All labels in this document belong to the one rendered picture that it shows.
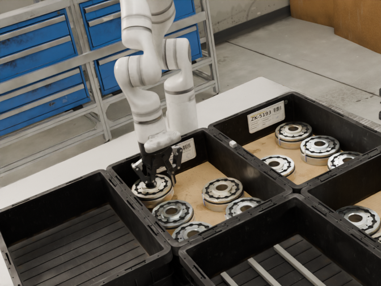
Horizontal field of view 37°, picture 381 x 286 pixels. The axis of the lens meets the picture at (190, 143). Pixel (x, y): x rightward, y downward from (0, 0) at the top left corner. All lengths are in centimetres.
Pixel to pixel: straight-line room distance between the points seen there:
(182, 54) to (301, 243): 70
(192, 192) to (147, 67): 37
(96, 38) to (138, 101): 202
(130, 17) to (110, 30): 201
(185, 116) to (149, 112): 47
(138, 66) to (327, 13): 369
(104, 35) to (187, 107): 163
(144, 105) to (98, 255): 36
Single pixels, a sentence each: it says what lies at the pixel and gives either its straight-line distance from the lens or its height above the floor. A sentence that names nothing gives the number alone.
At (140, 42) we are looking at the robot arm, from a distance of 127.
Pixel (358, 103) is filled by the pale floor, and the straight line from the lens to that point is 359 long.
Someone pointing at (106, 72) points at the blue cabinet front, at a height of 45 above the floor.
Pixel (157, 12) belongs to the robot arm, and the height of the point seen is 123.
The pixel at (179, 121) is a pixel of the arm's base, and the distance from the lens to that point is 175.
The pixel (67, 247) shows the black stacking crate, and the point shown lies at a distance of 139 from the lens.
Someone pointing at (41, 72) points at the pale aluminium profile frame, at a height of 60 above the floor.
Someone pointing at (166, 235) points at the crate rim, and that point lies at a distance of 117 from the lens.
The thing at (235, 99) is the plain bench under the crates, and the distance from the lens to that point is 217.
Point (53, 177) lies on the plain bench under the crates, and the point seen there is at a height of 70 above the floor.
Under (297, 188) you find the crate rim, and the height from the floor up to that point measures 93.
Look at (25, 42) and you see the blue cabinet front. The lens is 314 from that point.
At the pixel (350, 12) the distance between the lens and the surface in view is 445.
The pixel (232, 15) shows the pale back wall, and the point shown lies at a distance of 482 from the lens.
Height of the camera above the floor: 165
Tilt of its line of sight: 30 degrees down
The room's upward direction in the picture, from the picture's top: 10 degrees counter-clockwise
